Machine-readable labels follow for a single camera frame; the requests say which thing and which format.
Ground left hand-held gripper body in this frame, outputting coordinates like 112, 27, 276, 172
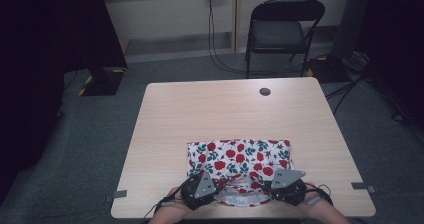
180, 170, 220, 212

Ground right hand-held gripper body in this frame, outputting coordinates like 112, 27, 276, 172
264, 168, 308, 207

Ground white shirt with red flowers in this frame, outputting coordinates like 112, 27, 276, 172
186, 138, 295, 209

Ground person's left hand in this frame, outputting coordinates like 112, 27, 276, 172
163, 186, 195, 216

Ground person's right hand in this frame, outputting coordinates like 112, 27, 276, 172
295, 182, 332, 216

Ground black stand base yellow stripes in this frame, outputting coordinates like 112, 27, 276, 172
78, 66, 128, 97
304, 55, 353, 84

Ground black folding chair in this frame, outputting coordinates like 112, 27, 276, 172
244, 0, 326, 80

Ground dark curtain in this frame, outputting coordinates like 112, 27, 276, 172
354, 0, 424, 127
0, 0, 129, 206

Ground grey curtain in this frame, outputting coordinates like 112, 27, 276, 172
329, 0, 372, 59

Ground right hand-held gripper cable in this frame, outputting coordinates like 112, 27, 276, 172
304, 182, 335, 207

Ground hand-held gripper cable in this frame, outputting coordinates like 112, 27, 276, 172
143, 180, 188, 224
304, 182, 335, 207

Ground left hand-held gripper cable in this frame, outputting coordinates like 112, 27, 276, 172
143, 180, 188, 224

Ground black floor cable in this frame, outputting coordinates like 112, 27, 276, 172
325, 73, 368, 116

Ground coiled cable bundle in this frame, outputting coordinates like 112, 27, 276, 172
345, 50, 371, 74

